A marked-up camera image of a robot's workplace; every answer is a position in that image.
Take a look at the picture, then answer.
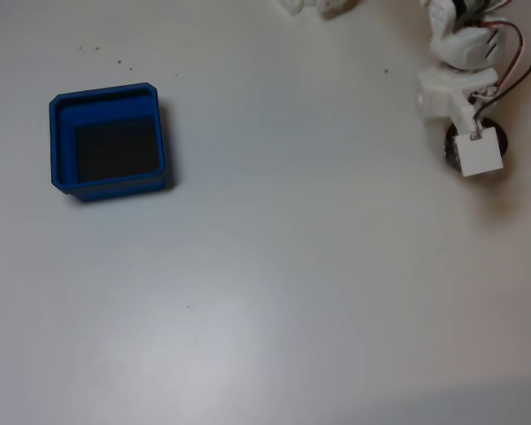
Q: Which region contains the black tape roll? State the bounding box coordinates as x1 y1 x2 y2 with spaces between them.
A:
443 121 511 178

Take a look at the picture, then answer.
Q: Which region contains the blue square plastic box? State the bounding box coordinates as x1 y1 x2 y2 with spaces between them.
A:
49 81 167 204

